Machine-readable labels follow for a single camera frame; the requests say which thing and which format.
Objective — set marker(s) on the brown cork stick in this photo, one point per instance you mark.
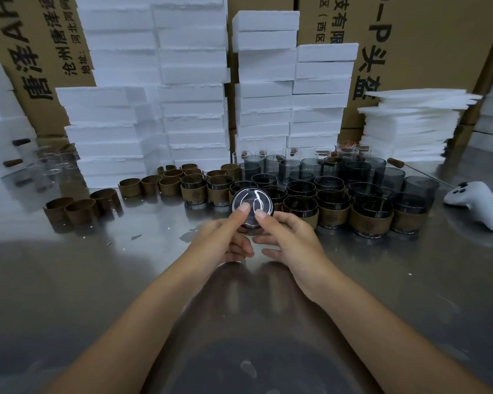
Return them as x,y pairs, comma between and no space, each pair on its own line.
13,162
21,141

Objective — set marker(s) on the person's right hand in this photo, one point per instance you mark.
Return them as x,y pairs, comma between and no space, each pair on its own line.
304,258

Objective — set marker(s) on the tall stack white foam blocks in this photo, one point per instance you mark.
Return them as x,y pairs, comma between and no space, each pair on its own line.
189,106

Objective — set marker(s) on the group of brown sleeve rings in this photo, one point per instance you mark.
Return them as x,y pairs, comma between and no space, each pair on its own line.
169,186

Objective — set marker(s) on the person's left forearm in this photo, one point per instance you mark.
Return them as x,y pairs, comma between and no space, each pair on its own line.
127,340

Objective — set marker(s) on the cluster of transparent plastic cups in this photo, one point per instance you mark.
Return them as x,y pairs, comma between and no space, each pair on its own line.
250,170

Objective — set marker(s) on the bunch of clear plastic cups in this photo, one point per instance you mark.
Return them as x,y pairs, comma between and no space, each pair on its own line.
53,162

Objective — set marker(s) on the large printed cardboard box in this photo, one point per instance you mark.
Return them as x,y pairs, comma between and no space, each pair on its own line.
439,45

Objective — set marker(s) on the white game controller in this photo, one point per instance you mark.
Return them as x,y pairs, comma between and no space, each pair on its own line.
478,205

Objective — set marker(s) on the stack of thin foam sheets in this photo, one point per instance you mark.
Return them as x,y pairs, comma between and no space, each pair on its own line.
411,127

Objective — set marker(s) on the person's left hand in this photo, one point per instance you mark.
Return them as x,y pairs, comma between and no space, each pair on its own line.
213,246

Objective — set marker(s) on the stepped stack white foam blocks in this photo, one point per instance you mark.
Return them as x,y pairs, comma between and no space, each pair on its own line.
267,106

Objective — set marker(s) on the person's right forearm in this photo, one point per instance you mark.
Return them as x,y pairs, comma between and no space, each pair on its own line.
398,348

